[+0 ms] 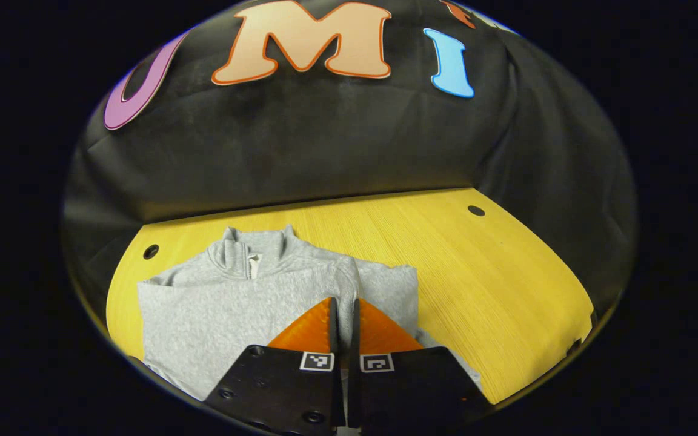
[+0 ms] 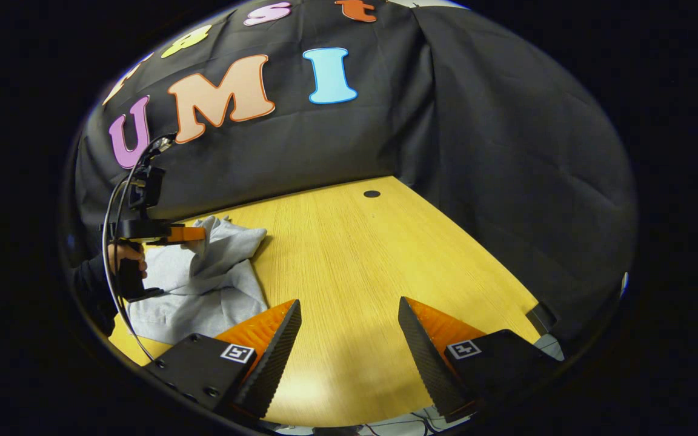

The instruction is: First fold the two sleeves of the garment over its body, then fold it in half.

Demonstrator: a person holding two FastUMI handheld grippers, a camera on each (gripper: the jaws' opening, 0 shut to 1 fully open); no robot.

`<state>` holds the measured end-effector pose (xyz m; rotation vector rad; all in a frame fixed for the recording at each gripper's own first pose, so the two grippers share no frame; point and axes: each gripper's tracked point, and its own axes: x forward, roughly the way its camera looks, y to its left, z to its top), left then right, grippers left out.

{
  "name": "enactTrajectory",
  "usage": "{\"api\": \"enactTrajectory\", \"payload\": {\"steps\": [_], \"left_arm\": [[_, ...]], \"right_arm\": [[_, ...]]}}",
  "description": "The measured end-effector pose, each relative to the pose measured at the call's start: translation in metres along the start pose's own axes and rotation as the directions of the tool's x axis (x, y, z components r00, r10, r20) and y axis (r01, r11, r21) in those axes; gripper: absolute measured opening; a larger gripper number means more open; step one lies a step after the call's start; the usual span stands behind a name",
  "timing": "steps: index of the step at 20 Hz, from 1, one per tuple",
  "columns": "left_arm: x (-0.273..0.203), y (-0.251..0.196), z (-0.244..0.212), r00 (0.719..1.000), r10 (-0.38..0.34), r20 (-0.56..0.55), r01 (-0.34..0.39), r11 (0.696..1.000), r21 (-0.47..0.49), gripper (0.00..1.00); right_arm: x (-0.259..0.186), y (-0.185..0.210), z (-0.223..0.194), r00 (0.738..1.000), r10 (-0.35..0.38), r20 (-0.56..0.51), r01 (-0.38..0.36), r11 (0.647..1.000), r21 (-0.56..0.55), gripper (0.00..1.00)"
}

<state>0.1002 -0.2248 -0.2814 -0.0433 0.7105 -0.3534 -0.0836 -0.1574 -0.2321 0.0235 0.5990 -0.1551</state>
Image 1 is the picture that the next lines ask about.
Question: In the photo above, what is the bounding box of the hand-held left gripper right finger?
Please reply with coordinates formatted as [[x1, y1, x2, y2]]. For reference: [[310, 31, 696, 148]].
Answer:
[[347, 298, 495, 434]]

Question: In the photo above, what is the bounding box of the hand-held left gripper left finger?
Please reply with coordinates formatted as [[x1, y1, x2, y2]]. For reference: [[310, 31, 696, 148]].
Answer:
[[204, 297, 347, 436]]

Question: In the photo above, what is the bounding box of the grey zip-neck sweatshirt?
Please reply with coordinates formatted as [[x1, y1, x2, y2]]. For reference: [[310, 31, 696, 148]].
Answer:
[[137, 224, 483, 403]]

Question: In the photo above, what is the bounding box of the black backdrop cloth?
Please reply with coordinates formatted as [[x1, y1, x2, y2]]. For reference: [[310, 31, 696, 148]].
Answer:
[[61, 0, 639, 340]]

